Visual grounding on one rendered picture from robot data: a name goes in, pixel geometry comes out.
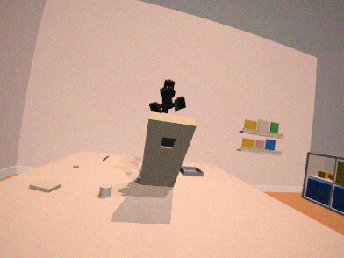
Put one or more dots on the grey cylinder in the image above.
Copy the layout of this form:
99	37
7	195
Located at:
105	190

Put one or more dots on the flat beige box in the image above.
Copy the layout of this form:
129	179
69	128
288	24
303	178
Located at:
45	186

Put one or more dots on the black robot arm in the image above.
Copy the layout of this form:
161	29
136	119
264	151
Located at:
167	91

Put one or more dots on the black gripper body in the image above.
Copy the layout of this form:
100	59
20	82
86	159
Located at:
167	103

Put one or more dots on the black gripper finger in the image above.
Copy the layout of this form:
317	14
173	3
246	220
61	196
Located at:
157	108
177	105

